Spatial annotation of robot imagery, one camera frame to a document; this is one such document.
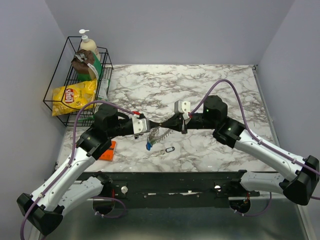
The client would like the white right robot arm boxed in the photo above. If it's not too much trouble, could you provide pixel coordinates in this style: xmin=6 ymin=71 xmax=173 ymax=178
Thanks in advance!
xmin=160 ymin=95 xmax=320 ymax=206

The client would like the black wire basket rack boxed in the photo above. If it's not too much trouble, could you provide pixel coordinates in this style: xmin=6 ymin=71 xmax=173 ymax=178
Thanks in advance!
xmin=42 ymin=36 xmax=114 ymax=127

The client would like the brown and green bag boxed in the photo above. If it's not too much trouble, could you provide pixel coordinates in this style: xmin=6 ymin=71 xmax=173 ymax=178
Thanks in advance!
xmin=71 ymin=49 xmax=102 ymax=82

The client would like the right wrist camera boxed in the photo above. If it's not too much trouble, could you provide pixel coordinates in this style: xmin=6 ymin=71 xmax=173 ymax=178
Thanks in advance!
xmin=174 ymin=100 xmax=191 ymax=120

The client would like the key with blue tag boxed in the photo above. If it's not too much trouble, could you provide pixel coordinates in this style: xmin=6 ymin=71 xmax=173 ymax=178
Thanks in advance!
xmin=146 ymin=142 xmax=153 ymax=151

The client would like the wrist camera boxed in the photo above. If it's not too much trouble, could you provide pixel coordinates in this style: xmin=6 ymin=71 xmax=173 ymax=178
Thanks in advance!
xmin=131 ymin=111 xmax=151 ymax=135
xmin=174 ymin=100 xmax=191 ymax=120

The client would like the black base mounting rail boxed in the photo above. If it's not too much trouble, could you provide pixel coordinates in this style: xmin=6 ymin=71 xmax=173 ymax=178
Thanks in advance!
xmin=78 ymin=170 xmax=260 ymax=209

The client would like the orange razor package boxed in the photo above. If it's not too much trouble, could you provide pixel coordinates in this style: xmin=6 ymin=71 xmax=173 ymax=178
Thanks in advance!
xmin=99 ymin=141 xmax=117 ymax=162

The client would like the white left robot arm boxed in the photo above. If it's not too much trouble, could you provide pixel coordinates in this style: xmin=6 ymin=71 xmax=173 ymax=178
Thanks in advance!
xmin=17 ymin=100 xmax=160 ymax=239

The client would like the green white packet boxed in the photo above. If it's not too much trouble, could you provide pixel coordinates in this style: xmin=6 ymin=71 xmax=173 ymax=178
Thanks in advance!
xmin=78 ymin=79 xmax=111 ymax=123

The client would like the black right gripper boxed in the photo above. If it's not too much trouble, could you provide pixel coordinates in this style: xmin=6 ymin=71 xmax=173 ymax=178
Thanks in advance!
xmin=160 ymin=112 xmax=217 ymax=134

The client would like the metal numbered key ring disc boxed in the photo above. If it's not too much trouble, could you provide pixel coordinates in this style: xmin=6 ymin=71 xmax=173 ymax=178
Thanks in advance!
xmin=147 ymin=127 xmax=173 ymax=146

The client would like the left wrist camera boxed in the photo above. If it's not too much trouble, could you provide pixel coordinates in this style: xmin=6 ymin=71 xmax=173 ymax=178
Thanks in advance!
xmin=131 ymin=111 xmax=151 ymax=135

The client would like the yellow Lays chips bag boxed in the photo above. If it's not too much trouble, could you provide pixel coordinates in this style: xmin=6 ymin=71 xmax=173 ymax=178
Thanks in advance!
xmin=52 ymin=78 xmax=98 ymax=117

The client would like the pump lotion bottle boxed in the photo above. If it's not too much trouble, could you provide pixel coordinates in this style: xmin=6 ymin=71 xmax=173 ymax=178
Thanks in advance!
xmin=79 ymin=29 xmax=101 ymax=61

